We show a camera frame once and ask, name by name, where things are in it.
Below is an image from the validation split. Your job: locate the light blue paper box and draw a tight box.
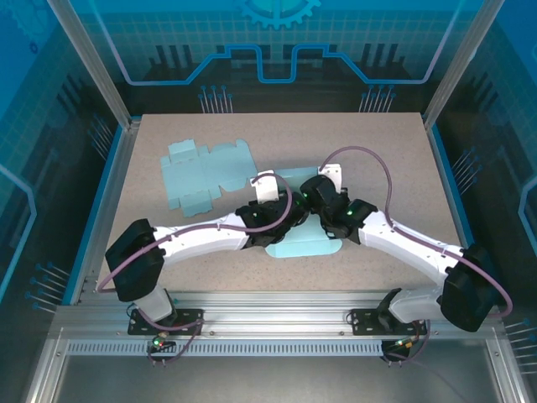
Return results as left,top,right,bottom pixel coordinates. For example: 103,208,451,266
263,166,341,259
160,139,260,218

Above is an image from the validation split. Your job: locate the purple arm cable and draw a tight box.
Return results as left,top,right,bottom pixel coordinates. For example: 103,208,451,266
322,145,514,366
96,172,294,366

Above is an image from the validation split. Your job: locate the aluminium frame post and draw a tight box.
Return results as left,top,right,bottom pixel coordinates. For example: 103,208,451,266
421,0,508,132
46,0,143,132

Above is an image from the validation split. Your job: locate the wide aluminium frame rail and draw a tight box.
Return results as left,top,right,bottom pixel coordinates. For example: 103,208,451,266
52,290,507,342

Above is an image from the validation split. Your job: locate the aluminium frame beam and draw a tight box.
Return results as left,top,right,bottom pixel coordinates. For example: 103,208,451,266
484,338,519,403
23,338,70,403

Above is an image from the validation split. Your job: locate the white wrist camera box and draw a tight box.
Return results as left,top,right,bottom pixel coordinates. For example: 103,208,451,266
317,163,343,186
250,170,281,203

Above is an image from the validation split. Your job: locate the small circuit board with LEDs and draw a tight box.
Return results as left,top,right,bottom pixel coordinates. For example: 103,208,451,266
147,330,176,353
389,334,422,352

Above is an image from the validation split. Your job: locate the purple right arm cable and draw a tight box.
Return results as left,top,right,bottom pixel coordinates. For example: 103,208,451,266
322,145,514,366

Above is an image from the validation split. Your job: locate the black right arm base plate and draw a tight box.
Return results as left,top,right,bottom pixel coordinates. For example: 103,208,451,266
347,307,433,337

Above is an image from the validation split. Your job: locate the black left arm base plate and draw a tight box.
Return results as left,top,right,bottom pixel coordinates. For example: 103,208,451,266
127,307,207,337

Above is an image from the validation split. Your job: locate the slotted grey cable duct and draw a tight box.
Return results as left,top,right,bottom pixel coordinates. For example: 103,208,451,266
65,340,395,358

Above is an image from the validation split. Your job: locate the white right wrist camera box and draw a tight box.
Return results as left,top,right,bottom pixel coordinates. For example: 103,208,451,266
317,163,343,186

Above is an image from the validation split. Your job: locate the aluminium side rail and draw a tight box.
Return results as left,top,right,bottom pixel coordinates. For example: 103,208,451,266
69,119,142,306

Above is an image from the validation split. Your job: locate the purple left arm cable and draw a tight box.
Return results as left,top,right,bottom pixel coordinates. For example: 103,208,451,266
96,172,294,366

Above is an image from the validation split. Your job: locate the blue table edge strip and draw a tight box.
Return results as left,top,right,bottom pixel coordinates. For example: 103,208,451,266
425,124,479,257
61,125,127,306

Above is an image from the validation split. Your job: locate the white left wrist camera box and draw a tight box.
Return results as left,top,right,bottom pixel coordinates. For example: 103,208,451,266
250,170,281,203

